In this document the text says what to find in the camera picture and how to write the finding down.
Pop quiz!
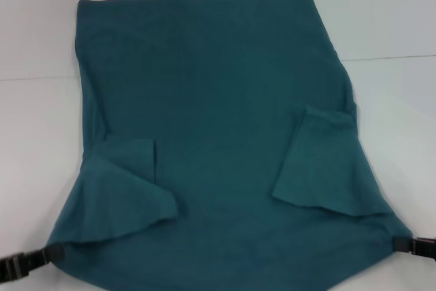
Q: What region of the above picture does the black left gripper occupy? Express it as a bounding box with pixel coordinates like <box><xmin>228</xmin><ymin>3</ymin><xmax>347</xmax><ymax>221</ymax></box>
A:
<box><xmin>0</xmin><ymin>244</ymin><xmax>66</xmax><ymax>274</ymax></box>

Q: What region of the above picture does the blue shirt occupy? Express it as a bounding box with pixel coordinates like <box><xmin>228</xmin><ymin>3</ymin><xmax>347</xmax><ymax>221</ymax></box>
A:
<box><xmin>46</xmin><ymin>0</ymin><xmax>411</xmax><ymax>291</ymax></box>

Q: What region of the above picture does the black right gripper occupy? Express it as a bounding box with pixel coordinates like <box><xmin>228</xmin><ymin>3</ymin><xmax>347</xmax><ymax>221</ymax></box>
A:
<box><xmin>393</xmin><ymin>236</ymin><xmax>436</xmax><ymax>258</ymax></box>

